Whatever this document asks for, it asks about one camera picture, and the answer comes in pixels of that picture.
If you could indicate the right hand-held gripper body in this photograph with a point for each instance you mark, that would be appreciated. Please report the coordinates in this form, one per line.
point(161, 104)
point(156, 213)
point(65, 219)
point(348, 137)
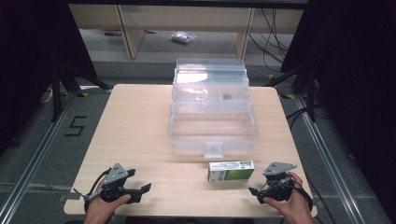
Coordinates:
point(278, 186)

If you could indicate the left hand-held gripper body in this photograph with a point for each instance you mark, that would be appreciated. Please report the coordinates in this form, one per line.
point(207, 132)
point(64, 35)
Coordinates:
point(113, 183)

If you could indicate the green and white carton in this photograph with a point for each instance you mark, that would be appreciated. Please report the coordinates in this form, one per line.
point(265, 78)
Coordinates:
point(232, 171)

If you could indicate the clear plastic storage box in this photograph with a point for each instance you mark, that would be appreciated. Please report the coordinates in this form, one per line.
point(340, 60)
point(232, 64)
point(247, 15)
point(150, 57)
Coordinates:
point(213, 124)

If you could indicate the person's right hand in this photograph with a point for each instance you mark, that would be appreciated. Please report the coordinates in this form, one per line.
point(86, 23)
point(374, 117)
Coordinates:
point(295, 208)

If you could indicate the person's left hand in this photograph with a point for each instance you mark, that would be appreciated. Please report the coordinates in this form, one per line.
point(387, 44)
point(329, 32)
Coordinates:
point(98, 210)

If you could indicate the yellow and black tape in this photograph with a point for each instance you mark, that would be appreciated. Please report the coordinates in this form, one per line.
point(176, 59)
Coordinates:
point(82, 94)
point(287, 96)

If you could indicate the black metal stand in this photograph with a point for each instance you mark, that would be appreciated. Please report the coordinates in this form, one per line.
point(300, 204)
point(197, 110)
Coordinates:
point(56, 93)
point(310, 93)

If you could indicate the black curtain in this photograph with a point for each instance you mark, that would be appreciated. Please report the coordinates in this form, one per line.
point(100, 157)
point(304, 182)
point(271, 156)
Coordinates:
point(358, 77)
point(34, 62)

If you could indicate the clear plastic bag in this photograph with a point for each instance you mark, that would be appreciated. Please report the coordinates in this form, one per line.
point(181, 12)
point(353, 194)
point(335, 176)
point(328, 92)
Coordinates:
point(183, 37)

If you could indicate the beige shelf unit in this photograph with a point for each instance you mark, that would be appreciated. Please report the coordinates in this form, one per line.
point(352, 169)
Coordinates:
point(186, 18)

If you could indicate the aluminium floor rail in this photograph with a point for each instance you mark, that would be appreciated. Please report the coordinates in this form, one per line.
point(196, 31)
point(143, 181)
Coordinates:
point(330, 161)
point(34, 158)

